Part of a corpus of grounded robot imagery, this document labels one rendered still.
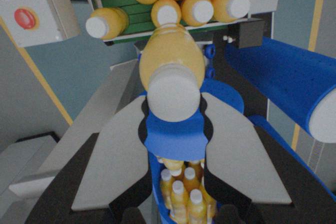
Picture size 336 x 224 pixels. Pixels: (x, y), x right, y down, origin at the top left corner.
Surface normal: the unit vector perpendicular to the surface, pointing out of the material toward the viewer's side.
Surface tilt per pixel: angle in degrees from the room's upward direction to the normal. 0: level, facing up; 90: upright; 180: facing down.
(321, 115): 0
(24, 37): 0
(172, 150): 16
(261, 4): 0
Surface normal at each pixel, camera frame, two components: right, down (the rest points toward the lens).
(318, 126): 0.04, 0.49
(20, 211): -0.25, -0.84
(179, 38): 0.18, -0.73
